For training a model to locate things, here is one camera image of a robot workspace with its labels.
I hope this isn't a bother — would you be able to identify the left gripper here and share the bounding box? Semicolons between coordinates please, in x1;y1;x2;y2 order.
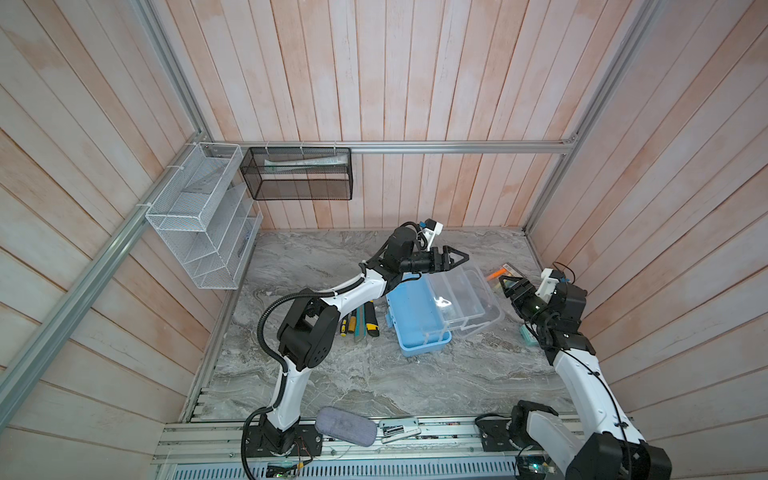
399;244;468;272

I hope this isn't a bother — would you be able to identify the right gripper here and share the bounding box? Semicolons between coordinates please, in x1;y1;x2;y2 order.
500;274;553;330

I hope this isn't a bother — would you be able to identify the blue plastic tool box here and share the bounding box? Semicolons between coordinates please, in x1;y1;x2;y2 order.
386;278;452;358

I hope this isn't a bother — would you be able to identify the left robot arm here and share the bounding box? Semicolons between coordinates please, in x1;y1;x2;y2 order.
240;219;469;476

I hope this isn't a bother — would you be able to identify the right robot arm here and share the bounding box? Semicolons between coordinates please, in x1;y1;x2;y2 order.
499;269;672;479

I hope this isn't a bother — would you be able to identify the pack of coloured markers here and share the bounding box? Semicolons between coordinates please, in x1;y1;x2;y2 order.
486;263;522;286

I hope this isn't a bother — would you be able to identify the teal utility knife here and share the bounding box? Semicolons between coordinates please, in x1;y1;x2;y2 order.
347;307;365;341

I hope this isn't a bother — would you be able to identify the grey fabric pouch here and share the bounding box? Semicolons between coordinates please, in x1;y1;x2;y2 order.
315;406;378;447

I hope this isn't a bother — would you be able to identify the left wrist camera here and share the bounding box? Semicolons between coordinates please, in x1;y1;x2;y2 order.
419;219;444;243

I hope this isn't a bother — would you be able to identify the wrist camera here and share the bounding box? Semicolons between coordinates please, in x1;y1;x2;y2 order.
536;268;568;304
419;219;444;243

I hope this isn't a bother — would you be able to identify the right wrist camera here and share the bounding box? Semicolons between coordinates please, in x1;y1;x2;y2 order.
536;268;568;304

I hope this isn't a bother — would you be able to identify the black mesh wall basket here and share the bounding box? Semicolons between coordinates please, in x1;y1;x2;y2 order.
240;146;354;201

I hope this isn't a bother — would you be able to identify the white wire mesh shelf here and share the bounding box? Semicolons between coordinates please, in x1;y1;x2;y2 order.
146;142;263;290

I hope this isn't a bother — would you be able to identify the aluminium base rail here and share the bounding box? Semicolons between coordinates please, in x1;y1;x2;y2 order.
148;416;546;479

